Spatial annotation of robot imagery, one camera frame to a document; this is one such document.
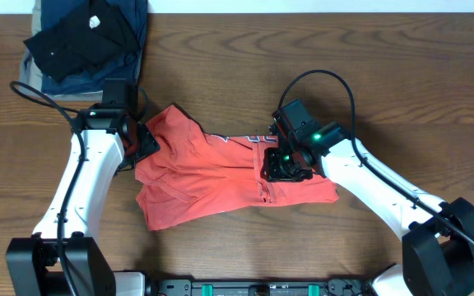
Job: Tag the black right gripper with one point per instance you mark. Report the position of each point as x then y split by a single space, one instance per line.
273 165

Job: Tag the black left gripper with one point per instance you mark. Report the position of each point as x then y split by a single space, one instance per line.
147 142

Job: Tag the red printed t-shirt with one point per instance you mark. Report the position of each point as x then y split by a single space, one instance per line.
196 174

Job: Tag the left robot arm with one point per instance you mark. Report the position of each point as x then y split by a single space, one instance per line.
62 256

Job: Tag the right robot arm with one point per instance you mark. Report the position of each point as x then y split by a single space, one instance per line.
437 236

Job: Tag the navy blue folded garment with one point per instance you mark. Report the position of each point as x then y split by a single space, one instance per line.
134 13

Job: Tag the black folded garment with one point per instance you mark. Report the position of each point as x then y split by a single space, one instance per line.
88 37

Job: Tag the grey folded trousers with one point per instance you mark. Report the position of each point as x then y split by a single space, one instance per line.
82 86

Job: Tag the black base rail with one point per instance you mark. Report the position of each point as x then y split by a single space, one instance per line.
185 287

